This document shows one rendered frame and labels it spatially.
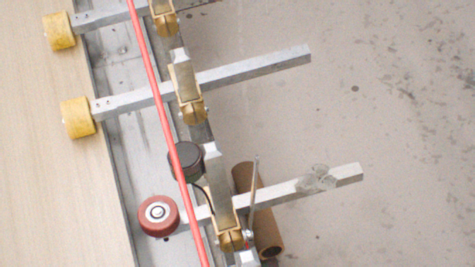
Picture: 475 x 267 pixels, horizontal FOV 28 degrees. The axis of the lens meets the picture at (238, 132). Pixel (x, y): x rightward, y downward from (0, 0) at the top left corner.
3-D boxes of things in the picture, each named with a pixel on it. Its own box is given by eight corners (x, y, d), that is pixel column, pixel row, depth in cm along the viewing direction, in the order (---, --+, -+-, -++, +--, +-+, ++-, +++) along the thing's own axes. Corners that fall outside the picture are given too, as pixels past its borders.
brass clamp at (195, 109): (196, 72, 203) (192, 57, 199) (211, 121, 195) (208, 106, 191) (167, 80, 203) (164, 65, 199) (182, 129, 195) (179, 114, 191)
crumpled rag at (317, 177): (329, 160, 194) (329, 153, 192) (341, 187, 190) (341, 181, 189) (288, 171, 194) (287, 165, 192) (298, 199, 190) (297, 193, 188)
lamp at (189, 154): (210, 200, 186) (196, 137, 168) (218, 224, 182) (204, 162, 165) (182, 209, 185) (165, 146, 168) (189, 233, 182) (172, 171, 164)
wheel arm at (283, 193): (358, 170, 197) (358, 158, 194) (363, 184, 195) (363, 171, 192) (153, 229, 194) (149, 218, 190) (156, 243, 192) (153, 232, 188)
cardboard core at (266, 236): (255, 157, 291) (284, 241, 273) (257, 172, 297) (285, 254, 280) (230, 165, 290) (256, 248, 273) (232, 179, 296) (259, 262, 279)
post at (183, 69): (214, 177, 223) (186, 42, 184) (218, 189, 221) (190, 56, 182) (199, 181, 223) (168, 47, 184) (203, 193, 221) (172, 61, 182)
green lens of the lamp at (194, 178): (199, 152, 172) (198, 145, 170) (208, 179, 169) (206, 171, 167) (167, 161, 172) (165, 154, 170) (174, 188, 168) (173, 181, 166)
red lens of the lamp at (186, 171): (198, 144, 170) (196, 137, 168) (206, 171, 167) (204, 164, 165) (165, 152, 170) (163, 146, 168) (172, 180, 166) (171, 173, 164)
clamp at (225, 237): (228, 193, 197) (226, 180, 193) (246, 248, 189) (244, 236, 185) (202, 200, 196) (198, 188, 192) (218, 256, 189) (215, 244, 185)
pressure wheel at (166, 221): (180, 217, 197) (172, 188, 188) (189, 250, 193) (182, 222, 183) (143, 228, 197) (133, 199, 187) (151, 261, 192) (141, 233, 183)
